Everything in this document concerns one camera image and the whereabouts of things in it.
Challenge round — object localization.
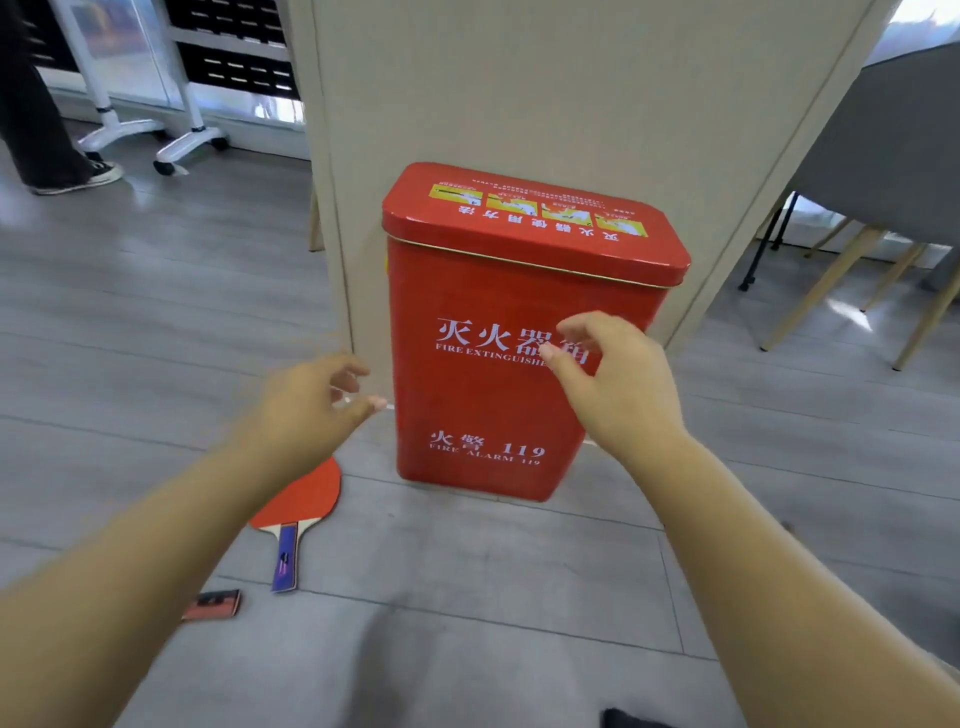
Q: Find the black metal table leg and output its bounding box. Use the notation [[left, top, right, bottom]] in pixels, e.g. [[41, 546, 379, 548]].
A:
[[738, 191, 802, 293]]

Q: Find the red black paddle handle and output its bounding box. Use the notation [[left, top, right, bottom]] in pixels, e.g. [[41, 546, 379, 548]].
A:
[[181, 589, 243, 623]]

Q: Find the person's right forearm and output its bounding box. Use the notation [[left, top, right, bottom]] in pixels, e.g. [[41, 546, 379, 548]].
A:
[[609, 430, 960, 728]]

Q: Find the grey chair with wooden legs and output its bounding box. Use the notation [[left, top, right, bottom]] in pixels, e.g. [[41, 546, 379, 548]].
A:
[[757, 41, 960, 373]]

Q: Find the person's left forearm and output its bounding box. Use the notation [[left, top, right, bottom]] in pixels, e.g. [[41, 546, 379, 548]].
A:
[[0, 437, 333, 728]]

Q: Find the white rolling board stand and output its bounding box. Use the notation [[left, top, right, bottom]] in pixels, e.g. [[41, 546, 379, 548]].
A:
[[48, 0, 231, 178]]

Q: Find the red table tennis paddle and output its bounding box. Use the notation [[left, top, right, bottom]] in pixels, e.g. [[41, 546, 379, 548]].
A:
[[249, 456, 344, 594]]

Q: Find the black perforated shelf unit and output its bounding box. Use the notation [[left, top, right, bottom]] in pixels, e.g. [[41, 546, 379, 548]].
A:
[[163, 0, 303, 103]]

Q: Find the red fire extinguisher box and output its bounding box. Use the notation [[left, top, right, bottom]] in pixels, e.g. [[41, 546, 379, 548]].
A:
[[381, 162, 693, 503]]

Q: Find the person's right hand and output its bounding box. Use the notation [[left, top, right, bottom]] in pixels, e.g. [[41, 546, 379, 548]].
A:
[[537, 310, 690, 469]]

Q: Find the person's left hand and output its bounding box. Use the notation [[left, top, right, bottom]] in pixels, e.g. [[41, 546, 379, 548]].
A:
[[249, 353, 390, 477]]

